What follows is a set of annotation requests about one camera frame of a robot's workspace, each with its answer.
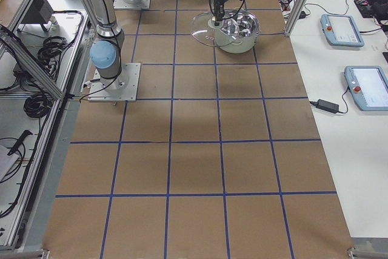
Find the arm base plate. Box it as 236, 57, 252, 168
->
87, 63, 141, 102
113, 0, 151, 10

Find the pale green steel pot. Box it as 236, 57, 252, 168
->
215, 10, 260, 54

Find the near teach pendant tablet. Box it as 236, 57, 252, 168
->
344, 66, 387, 111

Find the black power adapter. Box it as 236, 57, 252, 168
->
315, 99, 339, 113

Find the teach pendant tablet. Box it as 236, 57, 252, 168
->
320, 14, 364, 48
344, 66, 387, 111

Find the glass pot lid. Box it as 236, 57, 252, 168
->
190, 12, 239, 47

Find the far teach pendant tablet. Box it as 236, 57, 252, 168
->
320, 14, 364, 48

